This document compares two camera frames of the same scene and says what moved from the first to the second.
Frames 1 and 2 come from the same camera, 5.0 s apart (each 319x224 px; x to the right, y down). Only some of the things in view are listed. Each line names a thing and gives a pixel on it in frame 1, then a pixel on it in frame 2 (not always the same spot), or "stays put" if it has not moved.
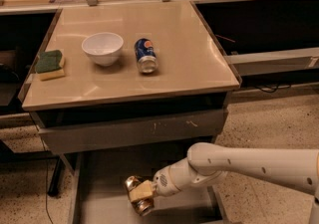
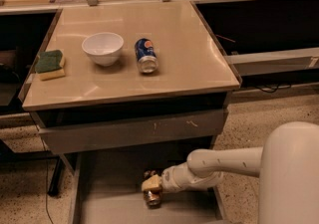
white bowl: x=104 y=47 stays put
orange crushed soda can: x=143 y=206 → x=153 y=197
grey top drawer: x=136 y=131 stays put
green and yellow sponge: x=50 y=65 stays put
